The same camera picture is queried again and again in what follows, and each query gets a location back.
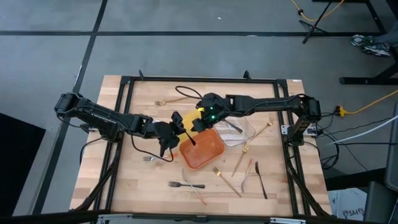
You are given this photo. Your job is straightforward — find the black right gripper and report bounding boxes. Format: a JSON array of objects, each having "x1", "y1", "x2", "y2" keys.
[{"x1": 191, "y1": 93, "x2": 231, "y2": 133}]

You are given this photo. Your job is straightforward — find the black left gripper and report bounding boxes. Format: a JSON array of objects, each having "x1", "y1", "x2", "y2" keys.
[{"x1": 154, "y1": 111, "x2": 188, "y2": 157}]

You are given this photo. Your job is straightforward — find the black fork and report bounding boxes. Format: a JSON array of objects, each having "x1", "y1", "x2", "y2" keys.
[
  {"x1": 254, "y1": 161, "x2": 269, "y2": 200},
  {"x1": 185, "y1": 131, "x2": 197, "y2": 147},
  {"x1": 167, "y1": 181, "x2": 206, "y2": 189},
  {"x1": 223, "y1": 119, "x2": 244, "y2": 134}
]

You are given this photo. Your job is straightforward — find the yellow plastic bin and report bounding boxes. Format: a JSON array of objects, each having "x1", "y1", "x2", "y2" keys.
[{"x1": 181, "y1": 109, "x2": 203, "y2": 136}]

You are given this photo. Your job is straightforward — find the orange plastic bin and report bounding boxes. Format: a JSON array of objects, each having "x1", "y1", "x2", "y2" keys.
[{"x1": 179, "y1": 128, "x2": 226, "y2": 170}]

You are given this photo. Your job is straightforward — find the clear plastic bin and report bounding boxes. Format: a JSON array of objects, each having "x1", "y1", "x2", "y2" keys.
[{"x1": 213, "y1": 115, "x2": 256, "y2": 147}]

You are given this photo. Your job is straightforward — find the grey power strip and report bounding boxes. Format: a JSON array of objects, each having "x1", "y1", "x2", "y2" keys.
[{"x1": 280, "y1": 124, "x2": 324, "y2": 137}]

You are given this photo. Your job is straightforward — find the black tripod stand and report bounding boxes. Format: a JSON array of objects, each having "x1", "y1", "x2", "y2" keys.
[{"x1": 298, "y1": 0, "x2": 335, "y2": 44}]

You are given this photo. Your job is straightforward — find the black desk base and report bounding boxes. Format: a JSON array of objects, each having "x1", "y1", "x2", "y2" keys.
[{"x1": 312, "y1": 0, "x2": 398, "y2": 86}]

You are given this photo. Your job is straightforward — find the black cabinet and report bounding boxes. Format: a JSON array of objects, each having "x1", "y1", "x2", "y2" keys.
[{"x1": 0, "y1": 113, "x2": 47, "y2": 218}]

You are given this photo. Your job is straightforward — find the white cardboard box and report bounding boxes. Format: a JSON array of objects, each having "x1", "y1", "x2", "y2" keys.
[{"x1": 328, "y1": 187, "x2": 368, "y2": 222}]

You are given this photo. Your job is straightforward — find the person's shoe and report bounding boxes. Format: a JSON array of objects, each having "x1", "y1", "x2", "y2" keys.
[
  {"x1": 360, "y1": 43, "x2": 391, "y2": 57},
  {"x1": 351, "y1": 34, "x2": 374, "y2": 47}
]

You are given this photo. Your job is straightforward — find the dark grey chair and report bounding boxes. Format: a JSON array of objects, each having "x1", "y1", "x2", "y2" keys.
[{"x1": 363, "y1": 102, "x2": 398, "y2": 224}]

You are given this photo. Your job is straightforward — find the person's leg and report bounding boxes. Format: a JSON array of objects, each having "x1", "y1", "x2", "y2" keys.
[{"x1": 373, "y1": 29, "x2": 398, "y2": 47}]

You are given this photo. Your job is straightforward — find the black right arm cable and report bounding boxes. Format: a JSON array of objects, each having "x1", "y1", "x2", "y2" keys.
[{"x1": 175, "y1": 86, "x2": 205, "y2": 102}]

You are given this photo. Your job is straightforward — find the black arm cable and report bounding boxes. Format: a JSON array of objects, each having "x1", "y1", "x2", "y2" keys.
[
  {"x1": 175, "y1": 86, "x2": 205, "y2": 102},
  {"x1": 130, "y1": 133, "x2": 174, "y2": 163}
]

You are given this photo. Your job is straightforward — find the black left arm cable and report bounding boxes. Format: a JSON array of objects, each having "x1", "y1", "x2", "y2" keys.
[{"x1": 130, "y1": 133, "x2": 174, "y2": 163}]

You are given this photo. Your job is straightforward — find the black metal table frame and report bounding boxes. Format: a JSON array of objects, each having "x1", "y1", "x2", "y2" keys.
[{"x1": 70, "y1": 70, "x2": 333, "y2": 218}]

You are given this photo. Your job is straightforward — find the silver mounting bracket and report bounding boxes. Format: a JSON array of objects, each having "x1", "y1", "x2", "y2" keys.
[
  {"x1": 96, "y1": 213, "x2": 133, "y2": 224},
  {"x1": 269, "y1": 217, "x2": 307, "y2": 224}
]

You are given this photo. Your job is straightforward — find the yellow cord with plug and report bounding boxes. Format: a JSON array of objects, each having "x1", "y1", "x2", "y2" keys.
[{"x1": 335, "y1": 89, "x2": 398, "y2": 118}]

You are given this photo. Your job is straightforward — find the yellow extension cord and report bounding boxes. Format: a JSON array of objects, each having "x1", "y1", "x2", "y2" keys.
[{"x1": 290, "y1": 0, "x2": 346, "y2": 22}]

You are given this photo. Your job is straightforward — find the black power cable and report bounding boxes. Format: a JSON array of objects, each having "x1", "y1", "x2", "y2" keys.
[{"x1": 322, "y1": 141, "x2": 398, "y2": 147}]

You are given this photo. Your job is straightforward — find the white cable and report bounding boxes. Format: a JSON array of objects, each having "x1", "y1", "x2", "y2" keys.
[{"x1": 323, "y1": 114, "x2": 398, "y2": 147}]

